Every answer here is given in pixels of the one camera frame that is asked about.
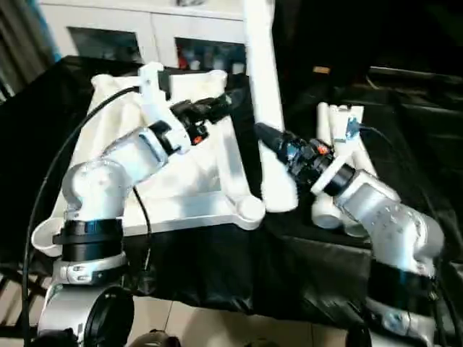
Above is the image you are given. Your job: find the white plastic table leg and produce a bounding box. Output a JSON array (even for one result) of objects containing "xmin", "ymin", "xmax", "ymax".
[
  {"xmin": 325, "ymin": 104, "xmax": 370, "ymax": 239},
  {"xmin": 352, "ymin": 148, "xmax": 377, "ymax": 176},
  {"xmin": 313, "ymin": 102, "xmax": 344, "ymax": 231},
  {"xmin": 242, "ymin": 0, "xmax": 300, "ymax": 213}
]

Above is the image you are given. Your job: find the white plastic table top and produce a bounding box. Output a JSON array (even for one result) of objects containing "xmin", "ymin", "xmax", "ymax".
[{"xmin": 31, "ymin": 70, "xmax": 267, "ymax": 256}]

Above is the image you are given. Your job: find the white glass door cabinet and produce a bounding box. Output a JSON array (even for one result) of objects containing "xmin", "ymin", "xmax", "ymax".
[{"xmin": 39, "ymin": 0, "xmax": 250, "ymax": 75}]

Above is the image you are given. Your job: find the black mat cover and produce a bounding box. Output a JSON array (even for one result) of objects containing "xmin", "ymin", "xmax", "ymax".
[{"xmin": 0, "ymin": 53, "xmax": 463, "ymax": 326}]

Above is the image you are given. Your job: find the dark metal bar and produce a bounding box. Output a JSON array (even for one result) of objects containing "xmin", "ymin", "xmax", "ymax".
[{"xmin": 367, "ymin": 67, "xmax": 463, "ymax": 82}]

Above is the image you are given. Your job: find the grey curtain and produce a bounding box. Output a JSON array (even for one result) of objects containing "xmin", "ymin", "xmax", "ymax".
[{"xmin": 0, "ymin": 0, "xmax": 55, "ymax": 98}]

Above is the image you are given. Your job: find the dark robot waist part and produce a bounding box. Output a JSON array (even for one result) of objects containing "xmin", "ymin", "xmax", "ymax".
[{"xmin": 133, "ymin": 328, "xmax": 178, "ymax": 347}]

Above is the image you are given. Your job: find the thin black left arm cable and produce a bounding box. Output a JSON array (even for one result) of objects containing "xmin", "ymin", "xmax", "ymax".
[{"xmin": 132, "ymin": 186, "xmax": 152, "ymax": 279}]

